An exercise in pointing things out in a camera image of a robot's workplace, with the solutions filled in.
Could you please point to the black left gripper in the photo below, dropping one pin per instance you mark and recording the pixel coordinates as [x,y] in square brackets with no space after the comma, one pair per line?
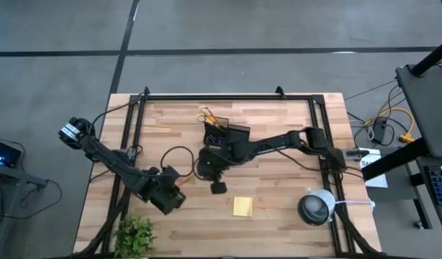
[167,198]

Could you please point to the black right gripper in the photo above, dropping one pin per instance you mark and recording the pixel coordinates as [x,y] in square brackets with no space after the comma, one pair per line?
[210,165]

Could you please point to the yellow sticky note pad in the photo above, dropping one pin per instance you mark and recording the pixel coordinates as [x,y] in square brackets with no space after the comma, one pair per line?
[242,206]

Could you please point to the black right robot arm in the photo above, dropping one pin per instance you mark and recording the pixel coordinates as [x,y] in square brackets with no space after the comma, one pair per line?
[278,142]

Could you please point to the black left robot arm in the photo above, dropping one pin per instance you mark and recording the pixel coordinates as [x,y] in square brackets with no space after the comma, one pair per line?
[109,158]

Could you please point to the black mesh desk organizer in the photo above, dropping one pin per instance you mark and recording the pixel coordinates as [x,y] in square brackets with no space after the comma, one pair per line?
[239,131]

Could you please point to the green plant in white pot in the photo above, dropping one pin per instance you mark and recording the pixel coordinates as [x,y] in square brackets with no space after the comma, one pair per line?
[134,235]

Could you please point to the white paper sheet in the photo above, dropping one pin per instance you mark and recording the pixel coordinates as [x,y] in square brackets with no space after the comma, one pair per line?
[375,176]

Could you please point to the dark laptop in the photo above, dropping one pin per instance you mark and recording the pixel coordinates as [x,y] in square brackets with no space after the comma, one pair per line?
[3,153]

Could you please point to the black power brick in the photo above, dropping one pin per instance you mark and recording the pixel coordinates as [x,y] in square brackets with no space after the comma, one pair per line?
[379,131]

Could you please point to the black desk leg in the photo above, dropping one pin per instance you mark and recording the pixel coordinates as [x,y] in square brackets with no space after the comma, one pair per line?
[393,162]

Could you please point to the grey desk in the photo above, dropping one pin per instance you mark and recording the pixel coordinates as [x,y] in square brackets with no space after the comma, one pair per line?
[429,108]

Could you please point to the black keyboard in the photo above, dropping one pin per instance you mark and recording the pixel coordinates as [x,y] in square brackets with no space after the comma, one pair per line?
[440,185]

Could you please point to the black pole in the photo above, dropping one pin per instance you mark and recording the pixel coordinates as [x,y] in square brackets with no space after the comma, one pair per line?
[431,57]

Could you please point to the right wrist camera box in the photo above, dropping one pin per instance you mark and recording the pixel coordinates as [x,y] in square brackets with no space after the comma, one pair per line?
[219,187]

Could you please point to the black aluminium table frame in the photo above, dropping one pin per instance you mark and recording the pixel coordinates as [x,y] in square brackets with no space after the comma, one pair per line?
[224,97]

